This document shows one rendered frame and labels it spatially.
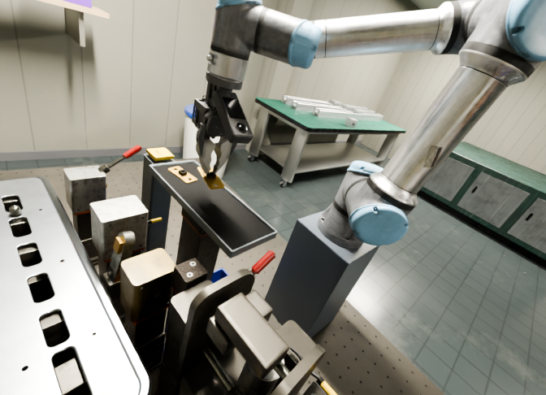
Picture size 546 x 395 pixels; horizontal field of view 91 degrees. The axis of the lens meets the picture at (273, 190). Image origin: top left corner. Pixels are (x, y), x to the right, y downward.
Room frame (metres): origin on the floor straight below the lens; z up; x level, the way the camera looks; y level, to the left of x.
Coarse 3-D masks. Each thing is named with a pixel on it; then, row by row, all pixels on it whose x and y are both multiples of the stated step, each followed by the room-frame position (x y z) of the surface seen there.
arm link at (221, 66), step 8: (208, 56) 0.52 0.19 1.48; (216, 56) 0.52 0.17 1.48; (224, 56) 0.52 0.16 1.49; (208, 64) 0.53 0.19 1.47; (216, 64) 0.52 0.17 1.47; (224, 64) 0.52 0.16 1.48; (232, 64) 0.52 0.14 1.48; (240, 64) 0.53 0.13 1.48; (216, 72) 0.52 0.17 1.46; (224, 72) 0.52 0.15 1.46; (232, 72) 0.53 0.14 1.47; (240, 72) 0.54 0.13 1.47; (232, 80) 0.53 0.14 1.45; (240, 80) 0.54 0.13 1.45
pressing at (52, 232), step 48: (0, 192) 0.51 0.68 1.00; (48, 192) 0.56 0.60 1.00; (0, 240) 0.38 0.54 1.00; (48, 240) 0.42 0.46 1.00; (0, 288) 0.28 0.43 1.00; (96, 288) 0.34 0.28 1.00; (0, 336) 0.21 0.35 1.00; (96, 336) 0.26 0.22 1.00; (0, 384) 0.16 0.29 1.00; (48, 384) 0.17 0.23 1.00; (96, 384) 0.19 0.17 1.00; (144, 384) 0.21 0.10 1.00
